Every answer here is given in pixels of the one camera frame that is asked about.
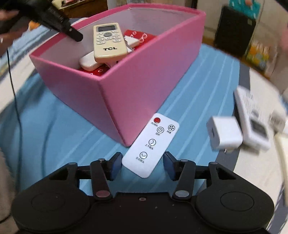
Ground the pink cardboard box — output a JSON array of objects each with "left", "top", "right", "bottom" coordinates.
[{"left": 29, "top": 5, "right": 206, "bottom": 147}]

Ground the small white remote control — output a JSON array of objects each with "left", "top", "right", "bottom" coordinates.
[{"left": 121, "top": 113, "right": 180, "bottom": 179}]

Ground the large white charger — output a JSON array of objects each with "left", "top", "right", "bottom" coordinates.
[{"left": 206, "top": 115, "right": 244, "bottom": 154}]

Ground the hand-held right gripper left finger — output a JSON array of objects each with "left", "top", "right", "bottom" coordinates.
[{"left": 48, "top": 152, "right": 123, "bottom": 201}]

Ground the colourful gift bag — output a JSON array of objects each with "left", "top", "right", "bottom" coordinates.
[{"left": 245, "top": 39, "right": 279, "bottom": 73}]

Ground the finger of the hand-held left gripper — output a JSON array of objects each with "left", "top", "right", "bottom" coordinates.
[{"left": 29, "top": 0, "right": 84, "bottom": 42}]

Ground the striped bed sheet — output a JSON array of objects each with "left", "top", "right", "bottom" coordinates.
[{"left": 0, "top": 18, "right": 288, "bottom": 234}]

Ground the black cable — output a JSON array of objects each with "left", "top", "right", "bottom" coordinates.
[{"left": 6, "top": 47, "right": 23, "bottom": 158}]

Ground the red packet in box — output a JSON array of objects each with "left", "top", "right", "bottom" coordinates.
[{"left": 79, "top": 29, "right": 157, "bottom": 78}]

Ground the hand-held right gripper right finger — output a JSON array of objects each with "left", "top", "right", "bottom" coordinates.
[{"left": 164, "top": 152, "right": 237, "bottom": 200}]

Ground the teal tote bag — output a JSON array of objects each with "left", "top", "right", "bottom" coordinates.
[{"left": 227, "top": 0, "right": 267, "bottom": 19}]

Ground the long cream remote control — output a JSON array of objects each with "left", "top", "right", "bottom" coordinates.
[{"left": 79, "top": 36, "right": 140, "bottom": 71}]

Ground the wooden nightstand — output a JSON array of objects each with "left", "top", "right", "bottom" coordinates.
[{"left": 53, "top": 0, "right": 108, "bottom": 18}]

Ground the white remote with display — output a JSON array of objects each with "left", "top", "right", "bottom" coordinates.
[{"left": 233, "top": 87, "right": 272, "bottom": 151}]

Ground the black suitcase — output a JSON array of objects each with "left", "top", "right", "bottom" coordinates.
[{"left": 213, "top": 6, "right": 257, "bottom": 57}]

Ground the grey fluffy cloth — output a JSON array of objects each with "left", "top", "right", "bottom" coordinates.
[{"left": 0, "top": 146, "right": 19, "bottom": 225}]

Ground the person's left hand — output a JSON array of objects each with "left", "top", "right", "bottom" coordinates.
[{"left": 0, "top": 11, "right": 32, "bottom": 57}]

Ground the cream remote with display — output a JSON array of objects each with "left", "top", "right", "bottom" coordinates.
[{"left": 93, "top": 22, "right": 129, "bottom": 63}]

